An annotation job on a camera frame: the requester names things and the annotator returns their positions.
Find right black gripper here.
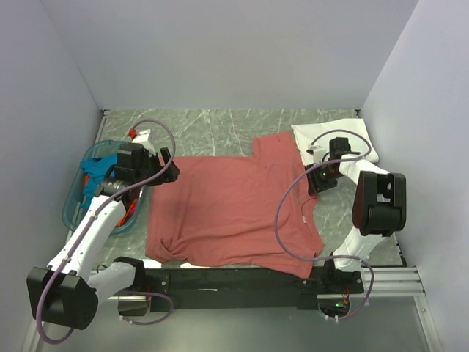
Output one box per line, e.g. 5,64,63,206
304,160,343,195

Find salmon pink t shirt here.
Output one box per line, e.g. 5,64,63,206
145,131,323,279

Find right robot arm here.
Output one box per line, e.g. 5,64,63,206
308,137,407,293

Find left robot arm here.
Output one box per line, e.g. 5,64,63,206
26,142,180,334

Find folded white t shirt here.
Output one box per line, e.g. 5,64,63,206
291,118,372,166

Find orange t shirt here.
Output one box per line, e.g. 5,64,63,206
82,173,139,227

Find blue t shirt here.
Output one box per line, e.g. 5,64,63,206
80,154,117,210

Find black base beam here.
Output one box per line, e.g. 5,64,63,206
140,266,365,310

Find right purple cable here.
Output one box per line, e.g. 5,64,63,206
274,130,374,322

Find purple cable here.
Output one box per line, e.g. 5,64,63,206
34,120,176,345
274,130,374,322

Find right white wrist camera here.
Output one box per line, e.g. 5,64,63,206
306,144,328,165

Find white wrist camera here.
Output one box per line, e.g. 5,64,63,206
128,128,155,154
306,144,328,165

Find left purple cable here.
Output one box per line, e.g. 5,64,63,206
34,120,176,345

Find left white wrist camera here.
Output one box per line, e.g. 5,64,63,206
128,128,155,154

